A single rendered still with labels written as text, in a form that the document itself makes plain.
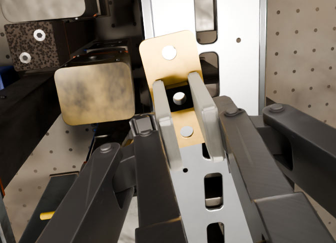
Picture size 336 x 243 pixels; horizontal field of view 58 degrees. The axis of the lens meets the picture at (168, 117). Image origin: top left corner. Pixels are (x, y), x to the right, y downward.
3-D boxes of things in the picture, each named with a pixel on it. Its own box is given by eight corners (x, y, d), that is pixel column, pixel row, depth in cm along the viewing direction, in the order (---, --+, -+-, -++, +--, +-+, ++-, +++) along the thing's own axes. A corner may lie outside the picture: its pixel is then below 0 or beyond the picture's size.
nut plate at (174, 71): (213, 138, 23) (216, 145, 22) (165, 149, 23) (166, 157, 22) (193, 27, 20) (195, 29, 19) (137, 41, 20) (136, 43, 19)
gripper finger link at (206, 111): (201, 110, 14) (217, 106, 14) (186, 73, 21) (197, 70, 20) (212, 164, 15) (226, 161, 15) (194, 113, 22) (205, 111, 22)
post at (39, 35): (98, 40, 71) (60, 67, 34) (77, 42, 71) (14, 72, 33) (95, 17, 70) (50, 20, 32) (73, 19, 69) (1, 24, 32)
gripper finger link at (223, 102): (226, 136, 13) (297, 121, 13) (207, 98, 17) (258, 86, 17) (231, 166, 13) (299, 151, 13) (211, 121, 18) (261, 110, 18)
